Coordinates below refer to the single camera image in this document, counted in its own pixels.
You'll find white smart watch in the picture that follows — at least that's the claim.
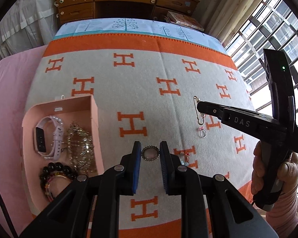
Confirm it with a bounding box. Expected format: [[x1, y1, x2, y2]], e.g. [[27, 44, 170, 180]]
[[34, 115, 64, 160]]

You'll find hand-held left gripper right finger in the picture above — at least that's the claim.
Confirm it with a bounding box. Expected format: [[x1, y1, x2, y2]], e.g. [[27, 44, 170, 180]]
[[159, 141, 280, 238]]

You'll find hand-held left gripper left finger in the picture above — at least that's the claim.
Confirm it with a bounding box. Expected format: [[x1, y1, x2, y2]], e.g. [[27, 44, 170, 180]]
[[19, 141, 142, 238]]

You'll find beige curtain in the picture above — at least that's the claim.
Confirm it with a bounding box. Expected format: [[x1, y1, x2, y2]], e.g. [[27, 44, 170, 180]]
[[189, 0, 271, 47]]

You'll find white lace cover cloth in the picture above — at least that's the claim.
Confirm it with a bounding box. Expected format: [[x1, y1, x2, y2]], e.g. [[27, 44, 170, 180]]
[[0, 0, 59, 60]]

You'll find orange and grey patterned blanket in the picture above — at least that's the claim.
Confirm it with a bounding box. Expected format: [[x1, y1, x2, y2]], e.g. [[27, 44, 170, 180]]
[[25, 33, 254, 238]]

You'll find small gemstone ring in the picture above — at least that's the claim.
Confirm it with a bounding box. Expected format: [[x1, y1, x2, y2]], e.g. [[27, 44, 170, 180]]
[[177, 152, 190, 166]]

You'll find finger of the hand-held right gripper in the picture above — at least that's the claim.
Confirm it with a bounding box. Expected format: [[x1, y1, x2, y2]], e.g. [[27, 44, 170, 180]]
[[197, 101, 230, 123]]

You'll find pink bedsheet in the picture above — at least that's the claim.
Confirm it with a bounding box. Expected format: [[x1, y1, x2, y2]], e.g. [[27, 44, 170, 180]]
[[0, 45, 49, 228]]

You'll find person's right forearm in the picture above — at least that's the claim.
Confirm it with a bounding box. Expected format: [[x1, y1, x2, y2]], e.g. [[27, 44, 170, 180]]
[[263, 191, 298, 233]]

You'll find red woven cord bracelet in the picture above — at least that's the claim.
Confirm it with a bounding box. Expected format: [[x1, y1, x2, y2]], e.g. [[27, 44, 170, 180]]
[[43, 174, 74, 202]]

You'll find stack of picture books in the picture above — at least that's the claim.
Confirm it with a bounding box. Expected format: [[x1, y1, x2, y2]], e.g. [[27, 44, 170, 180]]
[[164, 11, 205, 32]]

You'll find silver safety pin brooch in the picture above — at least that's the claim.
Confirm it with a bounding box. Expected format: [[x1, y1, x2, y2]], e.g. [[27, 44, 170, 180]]
[[193, 95, 205, 125]]

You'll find round gem brooch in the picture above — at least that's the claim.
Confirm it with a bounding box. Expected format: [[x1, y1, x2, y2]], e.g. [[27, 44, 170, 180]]
[[141, 146, 160, 163]]

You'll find person's right hand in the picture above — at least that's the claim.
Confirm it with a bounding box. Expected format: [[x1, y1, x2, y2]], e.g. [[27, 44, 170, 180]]
[[251, 142, 298, 204]]

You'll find gold chain bracelet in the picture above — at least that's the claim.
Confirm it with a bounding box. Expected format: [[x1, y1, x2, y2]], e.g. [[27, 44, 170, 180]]
[[66, 124, 96, 171]]

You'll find window with metal grille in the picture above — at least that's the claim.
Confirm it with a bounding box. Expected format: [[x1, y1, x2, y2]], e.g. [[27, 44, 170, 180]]
[[225, 0, 298, 119]]

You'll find black bead bracelet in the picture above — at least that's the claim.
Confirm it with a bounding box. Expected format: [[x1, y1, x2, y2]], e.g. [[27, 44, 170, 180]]
[[39, 162, 80, 191]]

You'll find pink cardboard box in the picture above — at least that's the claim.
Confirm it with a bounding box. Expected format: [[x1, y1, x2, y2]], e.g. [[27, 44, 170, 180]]
[[21, 95, 105, 215]]

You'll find light blue printed sheet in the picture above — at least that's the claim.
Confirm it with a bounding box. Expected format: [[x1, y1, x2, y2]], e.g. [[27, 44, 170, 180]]
[[52, 18, 227, 54]]

